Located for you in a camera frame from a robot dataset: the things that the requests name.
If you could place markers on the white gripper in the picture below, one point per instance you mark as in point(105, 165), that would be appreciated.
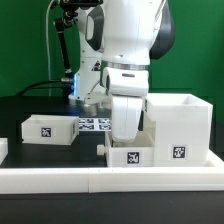
point(125, 114)

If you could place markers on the white front drawer tray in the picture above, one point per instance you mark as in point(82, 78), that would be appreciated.
point(139, 153)

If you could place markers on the white drawer tray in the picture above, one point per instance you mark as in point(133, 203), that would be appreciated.
point(139, 153)
point(50, 129)

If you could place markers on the white drawer cabinet box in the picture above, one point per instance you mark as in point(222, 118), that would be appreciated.
point(179, 126)

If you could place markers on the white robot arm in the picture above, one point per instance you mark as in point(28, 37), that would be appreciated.
point(128, 34)

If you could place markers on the fiducial marker sheet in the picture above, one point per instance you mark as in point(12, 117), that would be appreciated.
point(94, 124)

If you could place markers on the white fence right rail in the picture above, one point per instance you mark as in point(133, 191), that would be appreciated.
point(214, 160)

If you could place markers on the white fence rail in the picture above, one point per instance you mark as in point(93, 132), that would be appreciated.
point(3, 149)
point(99, 180)
point(214, 160)

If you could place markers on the white fence front rail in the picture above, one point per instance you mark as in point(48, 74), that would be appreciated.
point(99, 180)

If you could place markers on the white fence left rail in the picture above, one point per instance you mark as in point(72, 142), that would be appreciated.
point(3, 149)

